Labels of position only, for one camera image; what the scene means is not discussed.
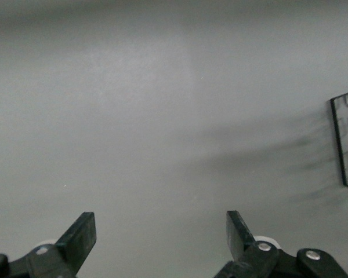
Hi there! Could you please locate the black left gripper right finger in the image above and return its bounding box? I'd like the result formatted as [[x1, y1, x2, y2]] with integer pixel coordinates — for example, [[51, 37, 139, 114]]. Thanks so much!
[[213, 210, 348, 278]]

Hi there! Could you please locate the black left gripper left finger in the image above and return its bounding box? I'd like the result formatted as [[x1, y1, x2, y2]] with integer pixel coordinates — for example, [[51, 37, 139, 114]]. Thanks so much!
[[0, 211, 97, 278]]

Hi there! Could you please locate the black wire cup rack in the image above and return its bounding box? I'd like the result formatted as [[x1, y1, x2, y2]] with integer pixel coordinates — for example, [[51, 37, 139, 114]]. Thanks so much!
[[329, 88, 348, 188]]

